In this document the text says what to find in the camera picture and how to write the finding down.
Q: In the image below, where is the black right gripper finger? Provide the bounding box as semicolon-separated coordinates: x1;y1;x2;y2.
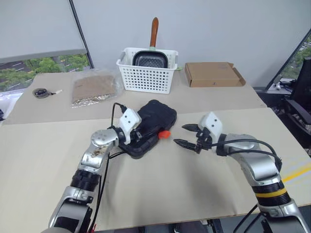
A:
173;138;197;151
182;123;201;133

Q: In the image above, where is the black window frame post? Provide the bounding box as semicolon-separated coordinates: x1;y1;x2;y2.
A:
69;0;95;69

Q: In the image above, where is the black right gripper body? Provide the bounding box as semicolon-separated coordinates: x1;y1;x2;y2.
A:
194;127;214;155

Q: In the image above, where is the white perforated plastic basket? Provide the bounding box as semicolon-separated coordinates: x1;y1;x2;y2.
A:
116;47;180;95

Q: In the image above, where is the white roller blind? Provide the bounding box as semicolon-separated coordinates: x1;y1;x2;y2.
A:
0;0;87;65

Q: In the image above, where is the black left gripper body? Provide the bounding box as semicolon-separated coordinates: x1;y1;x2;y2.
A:
130;126;147;146

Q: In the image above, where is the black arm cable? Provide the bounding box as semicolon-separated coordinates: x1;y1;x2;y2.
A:
206;138;283;171
91;102;127;233

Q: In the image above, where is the square pan wooden handle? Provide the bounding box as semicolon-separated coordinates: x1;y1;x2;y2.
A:
132;17;169;69

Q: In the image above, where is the black plastic tool case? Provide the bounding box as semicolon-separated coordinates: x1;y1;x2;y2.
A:
116;99;178;160

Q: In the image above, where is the round black disc with cord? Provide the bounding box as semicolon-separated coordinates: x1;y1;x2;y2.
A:
32;87;56;100

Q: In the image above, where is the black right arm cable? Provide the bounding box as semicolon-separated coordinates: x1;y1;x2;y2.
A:
206;138;283;171

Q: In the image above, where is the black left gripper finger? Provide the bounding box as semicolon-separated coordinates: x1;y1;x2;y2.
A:
141;133;160;145
143;126;162;136

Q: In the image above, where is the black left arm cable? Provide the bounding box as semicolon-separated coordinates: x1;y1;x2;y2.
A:
91;102;127;233

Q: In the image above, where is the grey side desk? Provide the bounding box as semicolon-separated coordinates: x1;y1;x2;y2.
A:
265;79;295;96

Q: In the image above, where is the dark base under table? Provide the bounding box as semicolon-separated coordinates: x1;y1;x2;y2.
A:
143;218;225;233

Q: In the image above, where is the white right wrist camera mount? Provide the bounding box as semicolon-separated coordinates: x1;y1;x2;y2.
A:
197;111;224;143

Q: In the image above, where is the clear bag with brown paper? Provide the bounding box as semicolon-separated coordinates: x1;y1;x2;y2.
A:
70;68;122;109

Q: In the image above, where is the brown cardboard box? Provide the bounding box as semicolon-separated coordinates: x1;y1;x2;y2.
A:
184;61;246;88

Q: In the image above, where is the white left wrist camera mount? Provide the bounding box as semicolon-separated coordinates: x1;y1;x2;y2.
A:
118;108;142;144

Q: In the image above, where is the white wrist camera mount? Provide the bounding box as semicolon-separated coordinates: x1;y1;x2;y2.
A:
118;108;142;144
197;111;224;143

